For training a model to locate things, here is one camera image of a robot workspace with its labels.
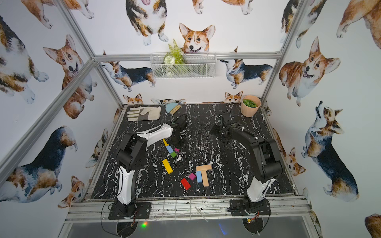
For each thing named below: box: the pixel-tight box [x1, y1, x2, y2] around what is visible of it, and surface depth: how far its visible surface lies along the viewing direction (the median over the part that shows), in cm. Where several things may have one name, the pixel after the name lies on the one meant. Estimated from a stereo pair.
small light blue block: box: [165, 145, 175, 154], surface depth 96 cm
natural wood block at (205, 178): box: [201, 170, 209, 187], surface depth 85 cm
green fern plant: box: [163, 38, 186, 77], surface depth 85 cm
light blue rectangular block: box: [195, 170, 203, 183], surface depth 85 cm
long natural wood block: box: [195, 164, 212, 172], surface depth 90 cm
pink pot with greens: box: [240, 94, 262, 118], surface depth 109 cm
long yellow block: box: [161, 158, 174, 175], surface depth 90 cm
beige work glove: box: [127, 107, 162, 121], surface depth 117 cm
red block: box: [180, 177, 191, 191], surface depth 84 cm
